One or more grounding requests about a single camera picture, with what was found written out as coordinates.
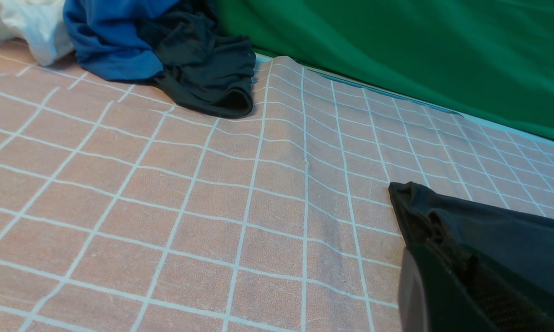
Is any dark gray crumpled garment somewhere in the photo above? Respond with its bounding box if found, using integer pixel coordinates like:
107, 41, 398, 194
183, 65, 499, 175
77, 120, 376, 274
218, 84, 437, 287
136, 0, 256, 119

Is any white crumpled cloth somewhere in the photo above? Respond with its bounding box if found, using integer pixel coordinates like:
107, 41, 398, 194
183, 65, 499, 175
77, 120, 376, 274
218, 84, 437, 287
0, 0, 73, 66

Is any gray long-sleeved shirt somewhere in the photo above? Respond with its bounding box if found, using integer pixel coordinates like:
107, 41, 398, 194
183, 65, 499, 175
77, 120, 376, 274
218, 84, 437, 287
388, 182, 554, 296

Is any green backdrop cloth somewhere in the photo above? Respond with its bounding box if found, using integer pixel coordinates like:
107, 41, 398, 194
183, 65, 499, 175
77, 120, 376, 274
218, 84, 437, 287
216, 0, 554, 140

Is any pink checkered tablecloth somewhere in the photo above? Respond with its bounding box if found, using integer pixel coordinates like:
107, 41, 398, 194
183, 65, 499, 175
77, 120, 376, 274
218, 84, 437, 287
0, 40, 554, 332

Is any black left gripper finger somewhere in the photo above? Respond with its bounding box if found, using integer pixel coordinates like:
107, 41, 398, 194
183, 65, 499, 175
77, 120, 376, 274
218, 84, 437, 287
398, 244, 554, 332

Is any blue crumpled garment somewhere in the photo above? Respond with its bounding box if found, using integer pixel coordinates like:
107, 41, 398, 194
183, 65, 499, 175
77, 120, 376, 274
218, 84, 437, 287
63, 0, 178, 82

